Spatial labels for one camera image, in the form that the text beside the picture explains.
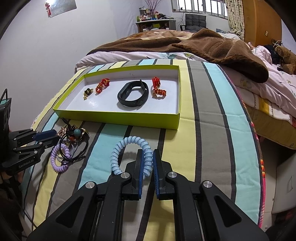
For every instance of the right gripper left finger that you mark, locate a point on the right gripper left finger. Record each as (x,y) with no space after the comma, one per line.
(95,211)

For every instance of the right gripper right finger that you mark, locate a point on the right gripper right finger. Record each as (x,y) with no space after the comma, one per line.
(201,210)

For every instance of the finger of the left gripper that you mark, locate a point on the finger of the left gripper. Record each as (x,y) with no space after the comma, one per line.
(19,159)
(23,137)

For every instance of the black hair tie teal bead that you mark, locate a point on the black hair tie teal bead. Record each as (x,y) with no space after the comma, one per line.
(78,136)

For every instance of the person's left hand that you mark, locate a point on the person's left hand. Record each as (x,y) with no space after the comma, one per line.
(18,177)

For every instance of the striped bed sheet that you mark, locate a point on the striped bed sheet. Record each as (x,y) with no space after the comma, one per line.
(215,141)

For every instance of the black gold small charm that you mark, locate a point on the black gold small charm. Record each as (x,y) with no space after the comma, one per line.
(87,93)

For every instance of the green shallow box tray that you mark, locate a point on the green shallow box tray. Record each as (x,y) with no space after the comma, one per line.
(157,112)

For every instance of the black fitness band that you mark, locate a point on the black fitness band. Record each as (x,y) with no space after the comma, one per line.
(133,94)

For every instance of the cluttered wooden desk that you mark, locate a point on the cluttered wooden desk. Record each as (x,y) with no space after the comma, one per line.
(147,21)

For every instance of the brown fleece blanket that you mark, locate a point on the brown fleece blanket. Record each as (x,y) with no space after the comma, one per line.
(205,43)

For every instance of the brown teddy bear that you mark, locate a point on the brown teddy bear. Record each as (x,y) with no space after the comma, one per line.
(288,59)

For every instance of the black office chair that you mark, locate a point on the black office chair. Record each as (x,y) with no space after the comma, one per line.
(194,23)

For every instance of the barred window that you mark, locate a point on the barred window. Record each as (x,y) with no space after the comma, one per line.
(208,7)

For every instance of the patterned curtain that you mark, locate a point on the patterned curtain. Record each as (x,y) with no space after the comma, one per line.
(236,17)

